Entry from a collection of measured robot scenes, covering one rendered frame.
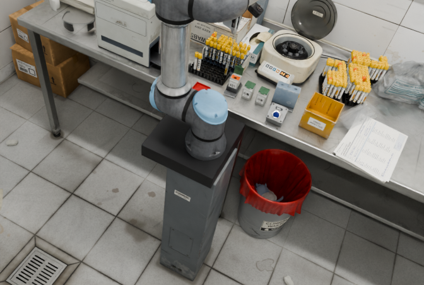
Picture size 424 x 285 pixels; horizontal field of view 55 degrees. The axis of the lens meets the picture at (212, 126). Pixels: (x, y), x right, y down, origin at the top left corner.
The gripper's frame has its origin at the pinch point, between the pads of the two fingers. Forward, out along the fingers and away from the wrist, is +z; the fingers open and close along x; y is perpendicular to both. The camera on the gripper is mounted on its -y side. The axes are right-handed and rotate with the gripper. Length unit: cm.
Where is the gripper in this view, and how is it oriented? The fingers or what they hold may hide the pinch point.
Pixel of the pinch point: (235, 31)
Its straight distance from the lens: 170.8
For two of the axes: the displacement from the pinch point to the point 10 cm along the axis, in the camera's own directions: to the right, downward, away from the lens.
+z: -1.3, 6.7, 7.3
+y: -9.0, -3.9, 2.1
